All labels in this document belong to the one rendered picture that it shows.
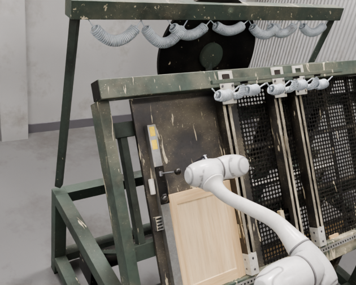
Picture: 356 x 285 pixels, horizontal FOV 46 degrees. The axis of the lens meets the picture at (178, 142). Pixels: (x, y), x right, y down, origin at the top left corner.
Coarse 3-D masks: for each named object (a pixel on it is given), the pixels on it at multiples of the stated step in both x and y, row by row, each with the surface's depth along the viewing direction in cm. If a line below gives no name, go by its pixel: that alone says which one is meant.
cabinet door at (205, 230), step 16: (192, 192) 233; (208, 192) 238; (176, 208) 226; (192, 208) 232; (208, 208) 237; (224, 208) 243; (176, 224) 226; (192, 224) 231; (208, 224) 237; (224, 224) 242; (176, 240) 225; (192, 240) 230; (208, 240) 236; (224, 240) 241; (192, 256) 229; (208, 256) 235; (224, 256) 241; (240, 256) 246; (192, 272) 229; (208, 272) 234; (224, 272) 239; (240, 272) 245
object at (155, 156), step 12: (156, 132) 222; (156, 156) 220; (156, 180) 220; (156, 192) 222; (168, 204) 222; (168, 216) 221; (168, 228) 221; (168, 240) 220; (168, 252) 220; (168, 264) 222; (180, 276) 222
